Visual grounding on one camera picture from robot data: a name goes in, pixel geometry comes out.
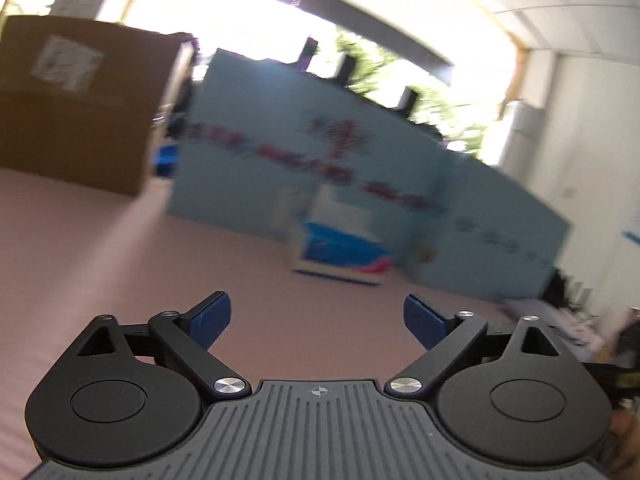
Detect blue floral tissue box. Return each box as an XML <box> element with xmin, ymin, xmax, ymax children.
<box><xmin>287</xmin><ymin>185</ymin><xmax>393</xmax><ymax>286</ymax></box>

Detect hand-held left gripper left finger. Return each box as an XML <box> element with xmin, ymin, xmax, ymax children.
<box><xmin>75</xmin><ymin>291</ymin><xmax>252</xmax><ymax>402</ymax></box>

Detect light blue cardboard red tape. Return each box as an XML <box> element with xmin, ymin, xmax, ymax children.
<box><xmin>167</xmin><ymin>49</ymin><xmax>466</xmax><ymax>261</ymax></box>

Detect blue bordered wall poster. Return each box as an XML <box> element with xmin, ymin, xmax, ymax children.
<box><xmin>620</xmin><ymin>205</ymin><xmax>640</xmax><ymax>247</ymax></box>

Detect light blue cardboard script logos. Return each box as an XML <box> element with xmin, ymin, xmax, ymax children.
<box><xmin>410</xmin><ymin>155</ymin><xmax>573</xmax><ymax>301</ymax></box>

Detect black bag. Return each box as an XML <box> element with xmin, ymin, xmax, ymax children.
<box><xmin>545</xmin><ymin>270</ymin><xmax>576</xmax><ymax>311</ymax></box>

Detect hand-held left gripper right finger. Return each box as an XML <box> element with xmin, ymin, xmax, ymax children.
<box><xmin>404</xmin><ymin>294</ymin><xmax>563</xmax><ymax>402</ymax></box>

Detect person's right forearm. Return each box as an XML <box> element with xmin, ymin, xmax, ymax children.
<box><xmin>602</xmin><ymin>405</ymin><xmax>640</xmax><ymax>480</ymax></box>

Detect white standing air conditioner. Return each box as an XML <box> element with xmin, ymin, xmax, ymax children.
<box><xmin>500</xmin><ymin>102</ymin><xmax>546</xmax><ymax>196</ymax></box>

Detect large brown cardboard box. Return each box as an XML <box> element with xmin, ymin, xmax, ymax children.
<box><xmin>0</xmin><ymin>15</ymin><xmax>196</xmax><ymax>197</ymax></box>

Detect blue plastic crate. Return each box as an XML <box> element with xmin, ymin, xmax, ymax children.
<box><xmin>154</xmin><ymin>144</ymin><xmax>181</xmax><ymax>177</ymax></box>

